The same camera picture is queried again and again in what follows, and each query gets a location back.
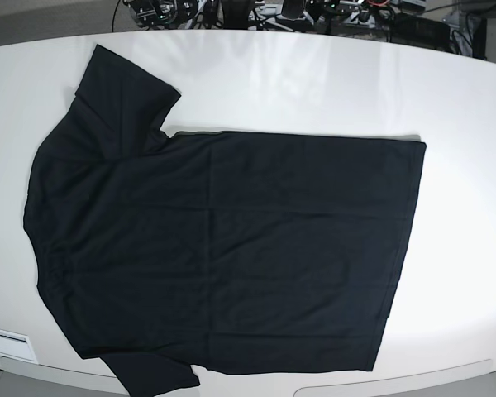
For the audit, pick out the black T-shirt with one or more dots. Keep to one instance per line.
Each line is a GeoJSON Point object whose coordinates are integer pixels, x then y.
{"type": "Point", "coordinates": [241, 252]}

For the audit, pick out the white power strip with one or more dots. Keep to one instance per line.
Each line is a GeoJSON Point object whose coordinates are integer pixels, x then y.
{"type": "Point", "coordinates": [350, 12]}

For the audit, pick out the black equipment box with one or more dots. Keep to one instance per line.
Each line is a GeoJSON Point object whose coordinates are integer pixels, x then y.
{"type": "Point", "coordinates": [410, 30]}

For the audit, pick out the white label plate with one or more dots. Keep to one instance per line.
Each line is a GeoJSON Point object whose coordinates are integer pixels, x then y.
{"type": "Point", "coordinates": [16, 346]}

